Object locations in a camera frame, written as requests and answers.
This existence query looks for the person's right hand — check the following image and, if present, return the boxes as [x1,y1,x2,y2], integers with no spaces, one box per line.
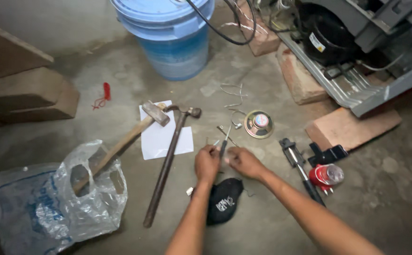
[226,146,267,180]

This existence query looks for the person's left hand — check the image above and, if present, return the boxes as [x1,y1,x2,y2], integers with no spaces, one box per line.
[195,144,221,185]

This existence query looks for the black handled screwdriver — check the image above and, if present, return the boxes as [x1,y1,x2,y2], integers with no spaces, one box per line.
[219,125,232,160]

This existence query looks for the small metal rod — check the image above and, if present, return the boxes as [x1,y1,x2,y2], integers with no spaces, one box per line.
[216,125,240,147]

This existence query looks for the round speaker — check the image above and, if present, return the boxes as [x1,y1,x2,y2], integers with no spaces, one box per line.
[244,110,275,139]

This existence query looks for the black cloth pouch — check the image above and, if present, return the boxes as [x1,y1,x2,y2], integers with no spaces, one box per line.
[206,178,245,226]

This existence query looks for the steel claw hammer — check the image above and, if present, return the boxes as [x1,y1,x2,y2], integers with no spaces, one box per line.
[143,104,202,228]

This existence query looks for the white paper sheet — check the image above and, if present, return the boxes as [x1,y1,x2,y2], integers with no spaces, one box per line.
[139,100,194,161]

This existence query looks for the black metal tool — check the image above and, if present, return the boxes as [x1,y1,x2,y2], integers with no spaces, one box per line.
[279,138,326,207]

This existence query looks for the red electrical relay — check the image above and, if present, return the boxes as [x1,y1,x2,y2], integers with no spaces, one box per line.
[308,164,345,196]

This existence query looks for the red brick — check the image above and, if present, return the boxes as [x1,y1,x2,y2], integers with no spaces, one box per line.
[276,43,330,105]
[235,0,281,57]
[305,105,403,152]

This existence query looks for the blue plastic bucket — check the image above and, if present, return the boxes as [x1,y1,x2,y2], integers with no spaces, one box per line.
[110,0,216,81]

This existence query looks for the black compressor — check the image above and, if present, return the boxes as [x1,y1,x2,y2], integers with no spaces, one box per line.
[296,3,362,67]

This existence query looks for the clear plastic bag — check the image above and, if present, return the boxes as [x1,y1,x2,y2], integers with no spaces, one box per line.
[0,140,129,255]

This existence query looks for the grey refrigerator base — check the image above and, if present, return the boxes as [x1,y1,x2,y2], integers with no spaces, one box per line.
[255,0,412,118]

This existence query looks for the wooden planks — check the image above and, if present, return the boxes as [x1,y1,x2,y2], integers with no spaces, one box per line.
[0,17,80,133]

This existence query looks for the thin white wire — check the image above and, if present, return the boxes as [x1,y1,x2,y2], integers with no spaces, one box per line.
[220,83,248,129]

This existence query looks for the wooden handled sledge hammer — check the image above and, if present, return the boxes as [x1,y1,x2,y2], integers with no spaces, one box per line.
[72,101,171,196]

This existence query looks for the black plastic bracket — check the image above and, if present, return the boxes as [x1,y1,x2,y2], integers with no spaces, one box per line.
[307,142,349,168]

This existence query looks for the red string piece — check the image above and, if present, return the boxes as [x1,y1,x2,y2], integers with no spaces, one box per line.
[92,82,112,111]

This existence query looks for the black cable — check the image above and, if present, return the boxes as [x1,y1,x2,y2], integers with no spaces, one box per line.
[185,0,257,46]

